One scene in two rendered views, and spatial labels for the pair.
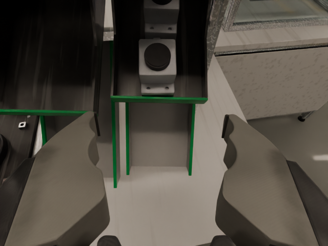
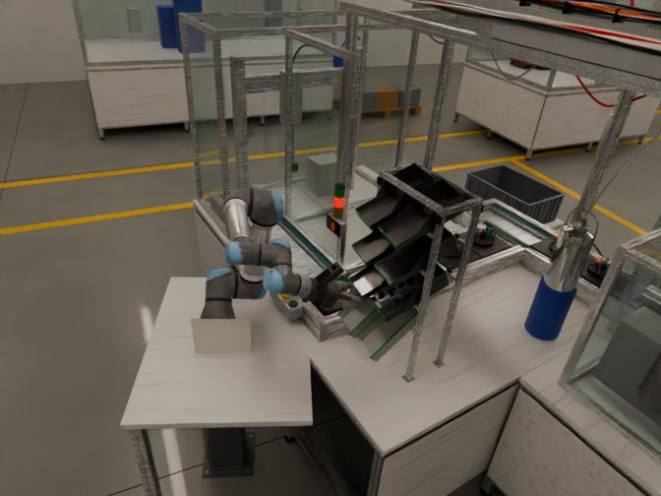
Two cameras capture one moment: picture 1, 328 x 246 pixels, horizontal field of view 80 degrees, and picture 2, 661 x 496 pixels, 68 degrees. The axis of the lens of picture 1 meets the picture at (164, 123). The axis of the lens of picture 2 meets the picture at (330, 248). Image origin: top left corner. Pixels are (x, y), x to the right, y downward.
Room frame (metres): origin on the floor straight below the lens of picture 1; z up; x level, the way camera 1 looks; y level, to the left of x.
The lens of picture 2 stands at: (-0.51, -1.28, 2.40)
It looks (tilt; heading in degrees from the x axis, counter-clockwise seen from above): 33 degrees down; 70
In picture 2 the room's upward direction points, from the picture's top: 4 degrees clockwise
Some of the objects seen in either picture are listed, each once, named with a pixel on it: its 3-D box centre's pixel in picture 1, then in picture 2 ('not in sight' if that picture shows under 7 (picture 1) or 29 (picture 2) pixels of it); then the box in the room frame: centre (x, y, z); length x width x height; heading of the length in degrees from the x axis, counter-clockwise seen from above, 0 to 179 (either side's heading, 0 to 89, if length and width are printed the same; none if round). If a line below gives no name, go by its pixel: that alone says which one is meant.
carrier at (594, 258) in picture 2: not in sight; (604, 266); (1.58, 0.24, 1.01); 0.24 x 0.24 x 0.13; 14
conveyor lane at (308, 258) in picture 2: not in sight; (307, 267); (0.11, 0.73, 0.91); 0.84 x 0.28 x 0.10; 104
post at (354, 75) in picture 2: not in sight; (346, 175); (0.26, 0.65, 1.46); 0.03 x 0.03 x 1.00; 14
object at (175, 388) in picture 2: not in sight; (230, 340); (-0.35, 0.36, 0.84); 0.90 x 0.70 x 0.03; 76
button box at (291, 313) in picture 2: not in sight; (285, 300); (-0.07, 0.46, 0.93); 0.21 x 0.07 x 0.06; 104
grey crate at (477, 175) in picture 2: not in sight; (510, 196); (2.00, 1.52, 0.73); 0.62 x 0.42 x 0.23; 104
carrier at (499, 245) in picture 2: not in sight; (483, 234); (1.12, 0.67, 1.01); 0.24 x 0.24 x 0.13; 14
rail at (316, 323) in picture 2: not in sight; (279, 279); (-0.05, 0.66, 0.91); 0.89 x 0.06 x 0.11; 104
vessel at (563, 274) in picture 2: not in sight; (571, 249); (1.08, 0.04, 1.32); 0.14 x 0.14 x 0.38
